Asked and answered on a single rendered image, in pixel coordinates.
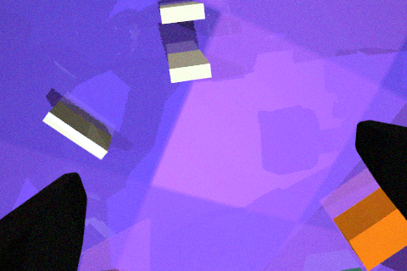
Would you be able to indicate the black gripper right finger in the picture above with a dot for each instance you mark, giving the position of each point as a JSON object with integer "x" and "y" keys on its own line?
{"x": 383, "y": 148}

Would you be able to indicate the orange rectangular block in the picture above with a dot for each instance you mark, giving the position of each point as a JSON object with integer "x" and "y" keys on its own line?
{"x": 374, "y": 228}

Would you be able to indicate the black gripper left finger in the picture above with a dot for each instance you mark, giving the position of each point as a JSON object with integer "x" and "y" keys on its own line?
{"x": 45, "y": 233}

